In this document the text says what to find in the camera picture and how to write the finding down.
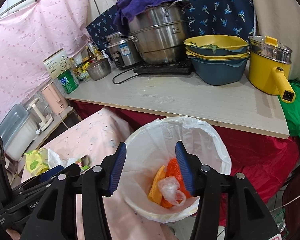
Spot yellow green apple bag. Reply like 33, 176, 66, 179
25, 148, 50, 176

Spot clear plastic bag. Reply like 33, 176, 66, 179
158, 176, 187, 209

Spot orange plastic bag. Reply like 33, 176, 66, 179
160, 158, 193, 209

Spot white lined trash bin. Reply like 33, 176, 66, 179
119, 116, 232, 223

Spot small red green box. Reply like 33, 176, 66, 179
75, 155, 90, 173

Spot white dish drainer box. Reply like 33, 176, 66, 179
0, 103, 38, 161

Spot pink patterned tablecloth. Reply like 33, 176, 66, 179
43, 108, 175, 239

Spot white glass electric kettle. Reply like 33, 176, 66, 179
26, 98, 54, 135

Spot pink electric kettle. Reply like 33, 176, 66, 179
41, 82, 68, 114

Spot green plastic bag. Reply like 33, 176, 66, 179
278, 80, 300, 139

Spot green milk powder tin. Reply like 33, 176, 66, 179
57, 69, 78, 94

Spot white cardboard box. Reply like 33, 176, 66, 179
43, 49, 72, 79

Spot small steel pot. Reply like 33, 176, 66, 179
87, 59, 111, 81

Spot yellow electric pot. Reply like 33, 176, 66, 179
248, 36, 295, 103

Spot stacked yellow blue basins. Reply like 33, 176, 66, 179
184, 35, 250, 86

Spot black induction cooker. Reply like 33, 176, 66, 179
133, 60, 193, 75

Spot dark sauce bottle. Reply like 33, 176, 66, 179
86, 47, 94, 61

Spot steel rice cooker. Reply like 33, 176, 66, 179
106, 31, 142, 69

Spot pink floral curtain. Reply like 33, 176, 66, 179
0, 0, 90, 122

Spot large steel steamer pot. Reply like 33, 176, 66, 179
120, 0, 190, 64

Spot navy floral cloth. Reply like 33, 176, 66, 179
87, 0, 256, 49

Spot purple towel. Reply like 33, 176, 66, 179
114, 0, 177, 35

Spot black power cable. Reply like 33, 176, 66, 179
112, 67, 141, 85

